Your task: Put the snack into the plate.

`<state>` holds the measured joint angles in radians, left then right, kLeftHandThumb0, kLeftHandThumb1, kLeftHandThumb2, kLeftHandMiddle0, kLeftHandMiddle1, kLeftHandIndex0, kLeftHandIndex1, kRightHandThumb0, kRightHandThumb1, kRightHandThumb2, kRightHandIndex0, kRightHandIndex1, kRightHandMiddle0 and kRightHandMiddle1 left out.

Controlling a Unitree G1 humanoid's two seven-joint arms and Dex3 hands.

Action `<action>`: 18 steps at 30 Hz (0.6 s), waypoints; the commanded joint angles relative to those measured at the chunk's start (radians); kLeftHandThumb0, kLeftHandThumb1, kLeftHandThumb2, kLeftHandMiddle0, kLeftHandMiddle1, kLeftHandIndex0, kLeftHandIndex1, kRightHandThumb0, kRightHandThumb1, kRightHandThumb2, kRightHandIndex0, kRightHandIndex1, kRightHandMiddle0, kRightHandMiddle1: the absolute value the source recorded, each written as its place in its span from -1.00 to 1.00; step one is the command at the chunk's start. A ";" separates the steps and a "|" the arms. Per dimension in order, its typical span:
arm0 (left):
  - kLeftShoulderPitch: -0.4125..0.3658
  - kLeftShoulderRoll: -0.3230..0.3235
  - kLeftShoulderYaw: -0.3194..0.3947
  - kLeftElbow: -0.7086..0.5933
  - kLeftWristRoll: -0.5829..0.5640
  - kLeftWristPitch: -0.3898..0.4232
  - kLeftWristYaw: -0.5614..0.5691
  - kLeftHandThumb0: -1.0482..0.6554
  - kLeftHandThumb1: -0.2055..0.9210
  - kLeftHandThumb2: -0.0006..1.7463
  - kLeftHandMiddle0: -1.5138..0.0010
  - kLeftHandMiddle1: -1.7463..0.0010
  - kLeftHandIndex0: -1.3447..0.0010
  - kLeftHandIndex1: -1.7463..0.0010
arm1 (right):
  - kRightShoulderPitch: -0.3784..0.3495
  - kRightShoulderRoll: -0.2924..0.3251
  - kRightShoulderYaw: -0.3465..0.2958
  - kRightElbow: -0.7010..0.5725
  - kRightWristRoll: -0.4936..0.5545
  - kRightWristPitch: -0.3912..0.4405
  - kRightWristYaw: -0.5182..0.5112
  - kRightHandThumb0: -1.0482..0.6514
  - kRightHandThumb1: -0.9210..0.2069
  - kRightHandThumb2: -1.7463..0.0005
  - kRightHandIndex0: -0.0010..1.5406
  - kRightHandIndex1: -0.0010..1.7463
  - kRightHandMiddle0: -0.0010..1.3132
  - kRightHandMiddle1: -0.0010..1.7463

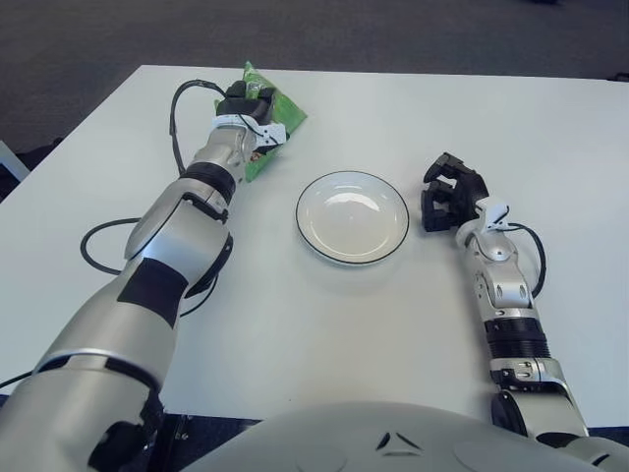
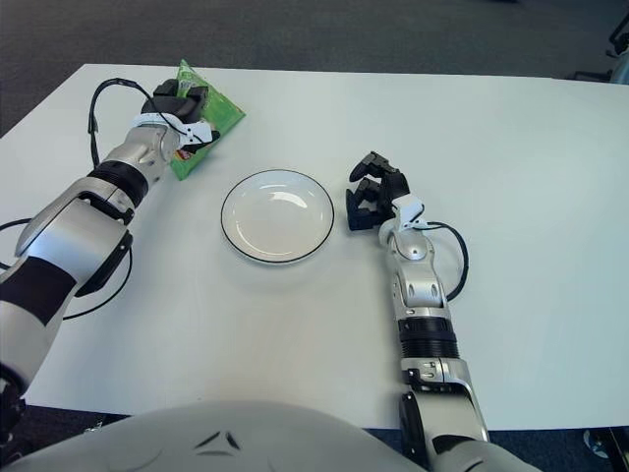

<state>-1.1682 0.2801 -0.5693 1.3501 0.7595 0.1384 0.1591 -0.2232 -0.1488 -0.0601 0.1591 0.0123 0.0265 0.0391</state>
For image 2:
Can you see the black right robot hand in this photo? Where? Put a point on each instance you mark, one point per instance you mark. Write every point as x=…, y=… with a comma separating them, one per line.
x=390, y=187

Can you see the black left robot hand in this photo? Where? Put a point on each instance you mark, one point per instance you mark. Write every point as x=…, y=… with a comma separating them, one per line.
x=169, y=105

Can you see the green snack bag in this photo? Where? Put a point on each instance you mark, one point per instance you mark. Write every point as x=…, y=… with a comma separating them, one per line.
x=223, y=113

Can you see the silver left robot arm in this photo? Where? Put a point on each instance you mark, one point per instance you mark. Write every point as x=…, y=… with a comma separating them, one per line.
x=74, y=231

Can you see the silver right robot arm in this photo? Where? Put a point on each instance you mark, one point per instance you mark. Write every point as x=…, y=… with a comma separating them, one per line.
x=422, y=285

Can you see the white plate black rim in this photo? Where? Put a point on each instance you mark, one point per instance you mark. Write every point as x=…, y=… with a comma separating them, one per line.
x=277, y=218

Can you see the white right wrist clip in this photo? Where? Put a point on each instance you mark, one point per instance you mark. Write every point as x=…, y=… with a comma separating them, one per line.
x=410, y=209

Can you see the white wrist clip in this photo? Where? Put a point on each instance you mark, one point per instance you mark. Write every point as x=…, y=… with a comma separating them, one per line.
x=199, y=132
x=410, y=209

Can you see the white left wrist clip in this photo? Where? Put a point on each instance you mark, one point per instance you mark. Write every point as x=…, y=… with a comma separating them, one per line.
x=199, y=132

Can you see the dark chair base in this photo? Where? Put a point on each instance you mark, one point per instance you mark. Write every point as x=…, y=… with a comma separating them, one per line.
x=589, y=75

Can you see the grey robot torso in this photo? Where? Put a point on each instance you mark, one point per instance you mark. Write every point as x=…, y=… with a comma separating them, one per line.
x=221, y=442

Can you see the chair caster wheel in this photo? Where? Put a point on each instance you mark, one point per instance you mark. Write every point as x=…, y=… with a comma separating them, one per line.
x=597, y=442

